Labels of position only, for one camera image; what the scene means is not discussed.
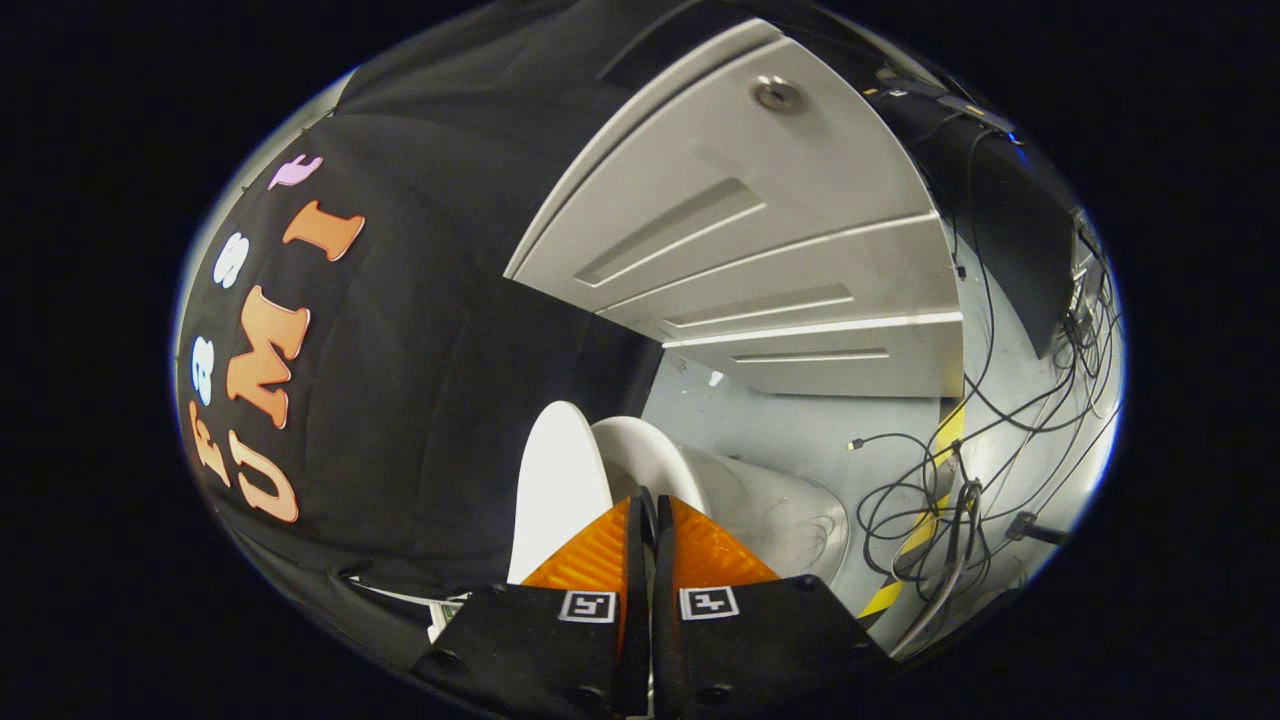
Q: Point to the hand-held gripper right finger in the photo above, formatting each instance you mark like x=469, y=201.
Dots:
x=760, y=645

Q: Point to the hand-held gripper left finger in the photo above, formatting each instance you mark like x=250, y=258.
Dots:
x=540, y=650

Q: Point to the white toilet lid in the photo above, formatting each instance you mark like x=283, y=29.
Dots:
x=555, y=490

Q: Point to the white toilet bowl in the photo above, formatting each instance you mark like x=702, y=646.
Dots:
x=760, y=510

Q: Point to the yellow black floor tape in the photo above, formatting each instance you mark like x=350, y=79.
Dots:
x=882, y=600

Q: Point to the black backdrop cloth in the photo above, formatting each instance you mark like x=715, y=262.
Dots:
x=420, y=350

